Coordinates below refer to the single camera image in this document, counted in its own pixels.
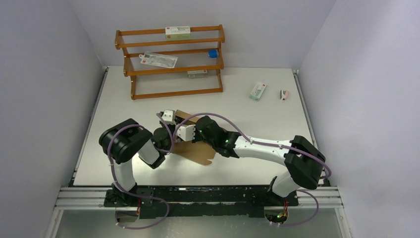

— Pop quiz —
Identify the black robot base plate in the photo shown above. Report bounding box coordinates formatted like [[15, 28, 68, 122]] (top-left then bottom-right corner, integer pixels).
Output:
[[103, 185, 299, 219]]

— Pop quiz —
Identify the blue white small roll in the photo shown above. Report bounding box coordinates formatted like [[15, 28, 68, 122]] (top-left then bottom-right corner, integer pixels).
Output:
[[208, 49, 219, 59]]

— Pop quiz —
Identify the orange wooden shelf rack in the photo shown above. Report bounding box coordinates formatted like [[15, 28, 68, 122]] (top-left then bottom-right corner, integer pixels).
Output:
[[114, 24, 225, 100]]

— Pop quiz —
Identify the small grey box lower shelf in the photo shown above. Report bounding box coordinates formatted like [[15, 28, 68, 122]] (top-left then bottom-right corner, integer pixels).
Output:
[[187, 70, 209, 79]]

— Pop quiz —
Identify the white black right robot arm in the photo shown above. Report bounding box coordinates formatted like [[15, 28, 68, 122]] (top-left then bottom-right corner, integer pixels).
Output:
[[196, 116, 325, 205]]

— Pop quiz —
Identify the clear plastic blister pack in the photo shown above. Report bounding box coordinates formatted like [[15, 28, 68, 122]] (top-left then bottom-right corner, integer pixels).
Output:
[[139, 52, 178, 68]]

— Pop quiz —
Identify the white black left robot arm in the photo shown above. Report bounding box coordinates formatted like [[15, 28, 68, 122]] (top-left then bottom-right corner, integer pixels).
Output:
[[99, 119, 175, 206]]

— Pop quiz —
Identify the aluminium table frame rail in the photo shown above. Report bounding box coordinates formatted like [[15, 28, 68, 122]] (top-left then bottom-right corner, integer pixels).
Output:
[[54, 185, 344, 211]]

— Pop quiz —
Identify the white green box top shelf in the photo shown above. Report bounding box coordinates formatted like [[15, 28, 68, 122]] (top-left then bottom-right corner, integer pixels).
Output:
[[165, 26, 191, 41]]

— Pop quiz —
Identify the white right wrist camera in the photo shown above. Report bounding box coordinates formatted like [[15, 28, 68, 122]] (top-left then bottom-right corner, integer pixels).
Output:
[[176, 124, 196, 141]]

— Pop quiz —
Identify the white teal small carton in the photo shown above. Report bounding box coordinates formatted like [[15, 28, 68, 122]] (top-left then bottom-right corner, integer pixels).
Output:
[[249, 82, 266, 102]]

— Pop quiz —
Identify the small pink stapler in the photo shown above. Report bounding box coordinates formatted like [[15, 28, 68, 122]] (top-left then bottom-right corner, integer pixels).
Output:
[[280, 90, 289, 101]]

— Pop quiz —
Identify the brown cardboard box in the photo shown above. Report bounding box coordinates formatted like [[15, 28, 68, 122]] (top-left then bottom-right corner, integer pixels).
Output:
[[170, 110, 227, 167]]

